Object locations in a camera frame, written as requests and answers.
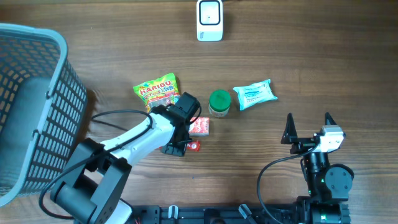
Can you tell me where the small red tissue pack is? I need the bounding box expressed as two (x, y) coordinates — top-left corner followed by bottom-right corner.
(189, 117), (210, 136)

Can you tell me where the Haribo gummy candy bag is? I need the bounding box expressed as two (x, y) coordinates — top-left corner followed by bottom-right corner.
(133, 73), (180, 112)

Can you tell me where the red Nescafe coffee stick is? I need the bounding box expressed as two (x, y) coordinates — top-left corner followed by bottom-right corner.
(160, 141), (200, 153)

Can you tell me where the green lid jar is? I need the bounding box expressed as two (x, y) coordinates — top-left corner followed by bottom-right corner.
(209, 90), (231, 118)

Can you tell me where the light blue wet wipes pack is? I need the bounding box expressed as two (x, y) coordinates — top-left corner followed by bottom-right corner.
(233, 79), (278, 111)

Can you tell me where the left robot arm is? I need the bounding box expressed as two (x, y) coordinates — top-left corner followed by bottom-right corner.
(43, 101), (201, 223)

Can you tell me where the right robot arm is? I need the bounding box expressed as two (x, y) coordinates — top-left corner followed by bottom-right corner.
(281, 113), (354, 224)

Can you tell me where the white barcode scanner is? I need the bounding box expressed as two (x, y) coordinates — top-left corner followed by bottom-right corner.
(196, 0), (223, 42)

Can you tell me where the grey plastic shopping basket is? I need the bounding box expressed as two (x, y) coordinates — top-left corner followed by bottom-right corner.
(1, 23), (88, 205)

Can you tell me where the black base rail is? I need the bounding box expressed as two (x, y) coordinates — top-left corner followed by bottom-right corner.
(124, 204), (351, 224)

